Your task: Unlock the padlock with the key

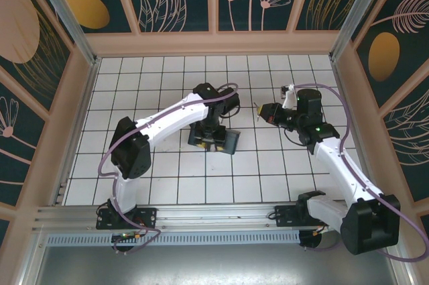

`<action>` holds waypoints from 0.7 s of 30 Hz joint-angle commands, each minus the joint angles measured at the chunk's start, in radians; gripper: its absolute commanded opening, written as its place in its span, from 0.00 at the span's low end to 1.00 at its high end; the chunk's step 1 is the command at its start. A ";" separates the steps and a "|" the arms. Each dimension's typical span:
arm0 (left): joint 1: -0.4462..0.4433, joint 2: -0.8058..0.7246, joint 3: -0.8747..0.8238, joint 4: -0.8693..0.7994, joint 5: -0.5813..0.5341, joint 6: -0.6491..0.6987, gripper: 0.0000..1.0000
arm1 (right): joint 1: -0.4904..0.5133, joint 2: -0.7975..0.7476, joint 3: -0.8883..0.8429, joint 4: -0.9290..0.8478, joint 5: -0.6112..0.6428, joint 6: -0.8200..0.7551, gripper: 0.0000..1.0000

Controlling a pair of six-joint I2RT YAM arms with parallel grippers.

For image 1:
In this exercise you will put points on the teal painted tin box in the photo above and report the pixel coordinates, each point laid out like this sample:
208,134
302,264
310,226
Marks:
233,141

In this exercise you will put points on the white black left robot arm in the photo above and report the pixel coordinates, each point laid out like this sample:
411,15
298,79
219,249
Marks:
174,114

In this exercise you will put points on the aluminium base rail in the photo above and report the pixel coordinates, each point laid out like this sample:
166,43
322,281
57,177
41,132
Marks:
214,214

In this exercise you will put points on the grey metal sheet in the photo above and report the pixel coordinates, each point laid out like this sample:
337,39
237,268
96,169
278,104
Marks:
214,265

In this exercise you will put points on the aluminium corner post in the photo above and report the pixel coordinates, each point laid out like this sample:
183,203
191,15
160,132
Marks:
352,13
68,16

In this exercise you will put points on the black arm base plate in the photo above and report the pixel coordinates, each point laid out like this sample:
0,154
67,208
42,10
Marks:
147,216
285,214

